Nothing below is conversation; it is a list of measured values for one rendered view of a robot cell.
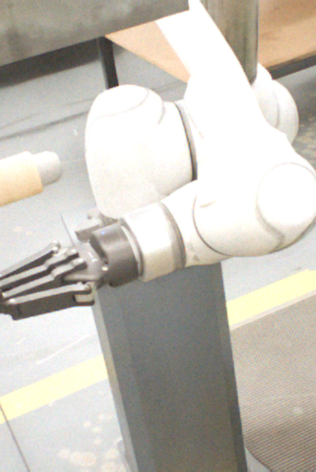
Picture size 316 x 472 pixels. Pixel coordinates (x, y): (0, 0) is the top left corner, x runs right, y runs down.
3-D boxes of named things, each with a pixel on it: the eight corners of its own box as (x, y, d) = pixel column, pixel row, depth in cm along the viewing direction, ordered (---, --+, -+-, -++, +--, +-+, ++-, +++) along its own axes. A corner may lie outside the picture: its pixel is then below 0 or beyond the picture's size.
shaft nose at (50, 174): (37, 169, 58) (26, 150, 60) (42, 194, 60) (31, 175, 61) (63, 159, 59) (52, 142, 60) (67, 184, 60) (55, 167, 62)
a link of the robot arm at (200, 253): (144, 199, 107) (172, 186, 94) (245, 163, 111) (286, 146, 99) (171, 276, 107) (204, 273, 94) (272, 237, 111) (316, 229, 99)
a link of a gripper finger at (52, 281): (88, 281, 99) (93, 287, 98) (3, 315, 96) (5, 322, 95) (82, 255, 97) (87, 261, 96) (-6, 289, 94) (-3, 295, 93)
